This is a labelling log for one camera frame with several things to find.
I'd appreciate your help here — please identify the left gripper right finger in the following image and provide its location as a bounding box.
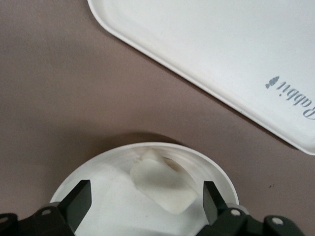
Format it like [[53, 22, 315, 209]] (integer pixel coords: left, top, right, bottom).
[[198, 180, 306, 236]]

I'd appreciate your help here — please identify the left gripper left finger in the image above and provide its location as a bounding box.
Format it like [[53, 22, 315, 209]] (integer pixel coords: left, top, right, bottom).
[[0, 179, 93, 236]]

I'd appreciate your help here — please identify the round cream plate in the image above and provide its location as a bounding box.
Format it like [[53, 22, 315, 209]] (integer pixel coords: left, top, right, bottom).
[[49, 143, 240, 236]]

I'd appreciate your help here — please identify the small white steamed bun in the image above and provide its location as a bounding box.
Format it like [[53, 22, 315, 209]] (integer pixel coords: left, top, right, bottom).
[[129, 150, 198, 216]]

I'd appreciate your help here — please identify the cream rabbit print tray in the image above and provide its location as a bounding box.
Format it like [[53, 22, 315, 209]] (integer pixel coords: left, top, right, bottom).
[[86, 0, 315, 156]]

